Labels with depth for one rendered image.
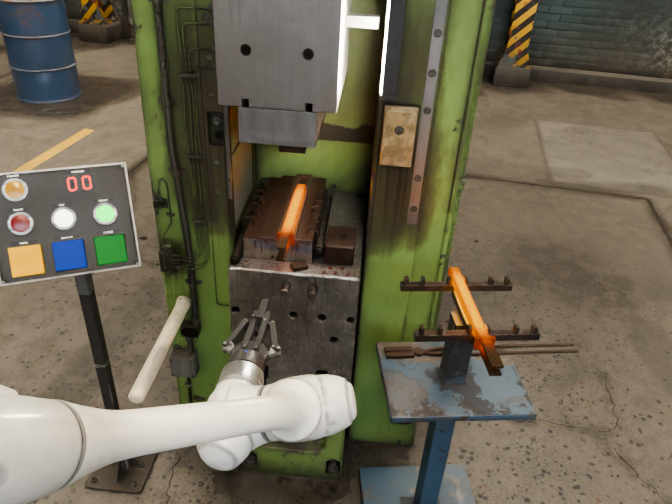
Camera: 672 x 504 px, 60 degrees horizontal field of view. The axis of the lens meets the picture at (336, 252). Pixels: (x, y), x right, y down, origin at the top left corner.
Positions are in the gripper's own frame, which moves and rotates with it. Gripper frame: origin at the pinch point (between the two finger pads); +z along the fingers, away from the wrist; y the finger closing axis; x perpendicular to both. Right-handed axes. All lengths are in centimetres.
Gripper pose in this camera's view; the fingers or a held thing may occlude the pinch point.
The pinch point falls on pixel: (262, 312)
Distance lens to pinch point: 137.1
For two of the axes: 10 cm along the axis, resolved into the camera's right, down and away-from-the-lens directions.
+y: 10.0, 0.8, -0.4
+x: 0.5, -8.5, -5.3
